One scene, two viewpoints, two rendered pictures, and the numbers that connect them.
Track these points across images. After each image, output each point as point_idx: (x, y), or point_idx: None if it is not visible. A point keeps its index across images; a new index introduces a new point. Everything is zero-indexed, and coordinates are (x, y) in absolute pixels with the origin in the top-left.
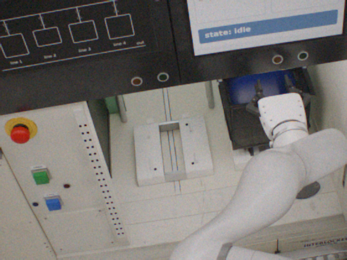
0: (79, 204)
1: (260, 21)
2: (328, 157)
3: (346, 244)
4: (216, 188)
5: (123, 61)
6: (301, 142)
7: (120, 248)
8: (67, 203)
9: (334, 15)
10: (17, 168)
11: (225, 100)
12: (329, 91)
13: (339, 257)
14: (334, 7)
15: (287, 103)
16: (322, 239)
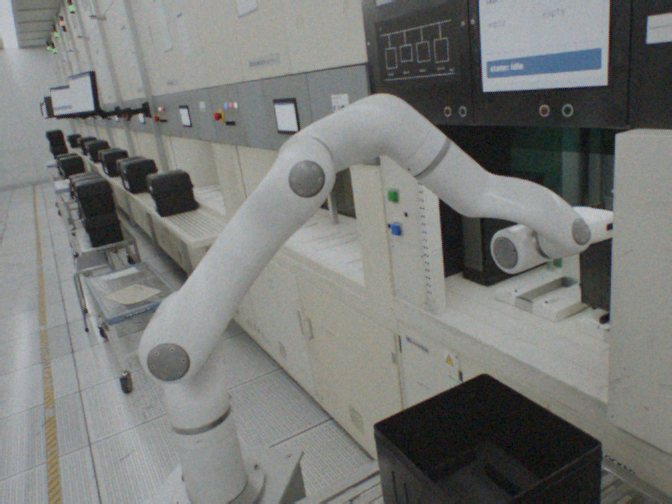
0: (411, 241)
1: (530, 58)
2: (511, 197)
3: (617, 467)
4: (543, 329)
5: (441, 88)
6: (500, 176)
7: (428, 314)
8: (405, 236)
9: (598, 56)
10: (384, 182)
11: None
12: None
13: None
14: (597, 44)
15: (592, 212)
16: None
